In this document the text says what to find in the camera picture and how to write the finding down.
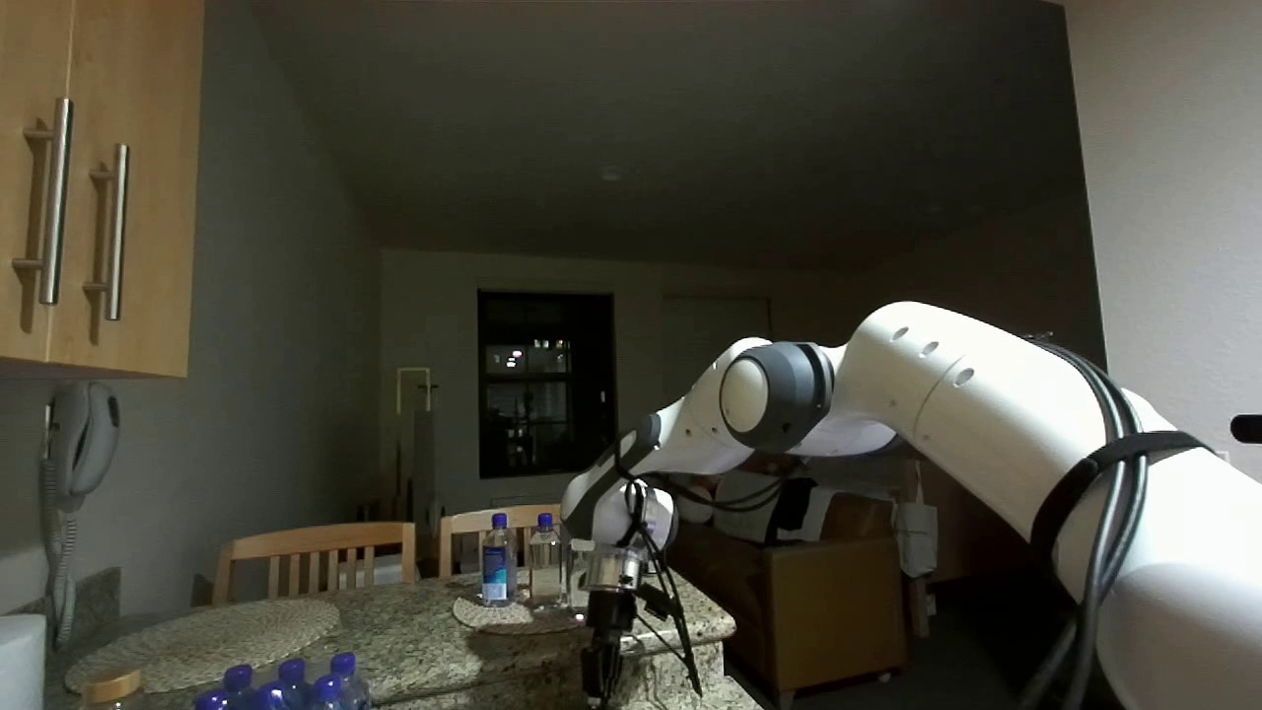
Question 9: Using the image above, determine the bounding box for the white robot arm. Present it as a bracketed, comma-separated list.
[563, 300, 1262, 710]

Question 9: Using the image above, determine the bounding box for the middle clear water bottle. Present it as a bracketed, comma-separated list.
[524, 513, 566, 608]

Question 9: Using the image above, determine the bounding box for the dark window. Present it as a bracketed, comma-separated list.
[477, 292, 616, 479]

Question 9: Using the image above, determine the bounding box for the wooden wall cabinet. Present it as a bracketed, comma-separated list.
[0, 0, 206, 380]

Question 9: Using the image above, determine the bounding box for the right wooden chair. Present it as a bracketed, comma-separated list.
[438, 504, 563, 581]

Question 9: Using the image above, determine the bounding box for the wooden chair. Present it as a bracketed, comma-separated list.
[438, 504, 563, 581]
[214, 522, 417, 604]

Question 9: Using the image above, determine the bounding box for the wooden side cabinet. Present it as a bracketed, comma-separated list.
[666, 529, 906, 710]

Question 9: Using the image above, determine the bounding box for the pack of blue-capped bottles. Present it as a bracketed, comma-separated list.
[191, 650, 370, 710]

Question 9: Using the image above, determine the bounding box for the left wooden chair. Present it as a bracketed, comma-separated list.
[214, 522, 417, 604]

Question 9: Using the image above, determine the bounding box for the left clear water bottle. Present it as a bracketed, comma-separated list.
[477, 513, 517, 608]

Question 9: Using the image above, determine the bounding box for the clear water bottle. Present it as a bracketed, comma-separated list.
[477, 513, 517, 608]
[524, 513, 566, 608]

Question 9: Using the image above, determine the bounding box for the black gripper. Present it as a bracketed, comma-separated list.
[582, 550, 647, 710]

